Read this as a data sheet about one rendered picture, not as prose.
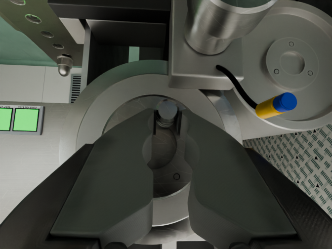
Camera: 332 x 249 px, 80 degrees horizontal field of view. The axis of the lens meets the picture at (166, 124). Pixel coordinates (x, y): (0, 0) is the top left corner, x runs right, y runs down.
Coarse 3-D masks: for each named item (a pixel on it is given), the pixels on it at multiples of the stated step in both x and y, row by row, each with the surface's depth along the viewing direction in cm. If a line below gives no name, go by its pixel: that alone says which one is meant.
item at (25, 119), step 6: (18, 114) 47; (24, 114) 47; (30, 114) 47; (36, 114) 47; (18, 120) 47; (24, 120) 47; (30, 120) 47; (36, 120) 47; (18, 126) 46; (24, 126) 46; (30, 126) 46; (36, 126) 47
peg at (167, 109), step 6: (162, 102) 12; (168, 102) 12; (174, 102) 12; (156, 108) 12; (162, 108) 12; (168, 108) 12; (174, 108) 12; (162, 114) 12; (168, 114) 12; (174, 114) 12; (156, 120) 13; (162, 120) 12; (168, 120) 12; (174, 120) 12; (162, 126) 14; (168, 126) 14
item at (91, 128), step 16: (128, 80) 16; (144, 80) 16; (160, 80) 16; (112, 96) 15; (128, 96) 15; (176, 96) 16; (192, 96) 16; (96, 112) 15; (112, 112) 15; (208, 112) 16; (80, 128) 15; (96, 128) 15; (224, 128) 16; (80, 144) 15; (160, 208) 14; (176, 208) 14; (160, 224) 14
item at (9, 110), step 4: (0, 112) 47; (4, 112) 47; (8, 112) 47; (0, 116) 46; (4, 116) 46; (8, 116) 46; (0, 120) 46; (4, 120) 46; (8, 120) 46; (0, 124) 46; (4, 124) 46; (8, 124) 46; (0, 128) 46; (4, 128) 46; (8, 128) 46
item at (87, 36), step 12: (84, 36) 17; (84, 48) 17; (96, 48) 19; (108, 48) 24; (120, 48) 32; (84, 60) 17; (96, 60) 20; (108, 60) 24; (120, 60) 32; (84, 72) 17; (96, 72) 20; (84, 84) 17
